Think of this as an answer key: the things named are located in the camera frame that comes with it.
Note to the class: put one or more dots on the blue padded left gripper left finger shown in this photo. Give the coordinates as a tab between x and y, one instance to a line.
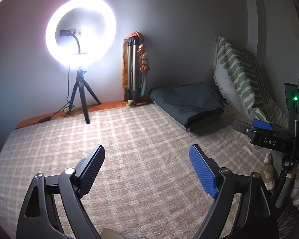
87	169

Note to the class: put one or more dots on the green striped white pillow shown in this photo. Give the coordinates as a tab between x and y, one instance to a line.
239	80

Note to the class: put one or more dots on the dark green pants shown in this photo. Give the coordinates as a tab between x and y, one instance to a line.
192	106

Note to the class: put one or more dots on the white ring light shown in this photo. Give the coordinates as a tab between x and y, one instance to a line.
81	32

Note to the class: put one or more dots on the folded silver tripod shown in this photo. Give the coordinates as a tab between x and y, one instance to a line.
132	90

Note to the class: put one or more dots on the pink checked bed sheet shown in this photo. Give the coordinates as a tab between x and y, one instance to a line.
146	182

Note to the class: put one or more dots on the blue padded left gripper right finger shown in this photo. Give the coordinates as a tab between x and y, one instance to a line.
207	171

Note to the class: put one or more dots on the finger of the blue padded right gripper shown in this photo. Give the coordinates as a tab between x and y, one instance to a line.
261	124

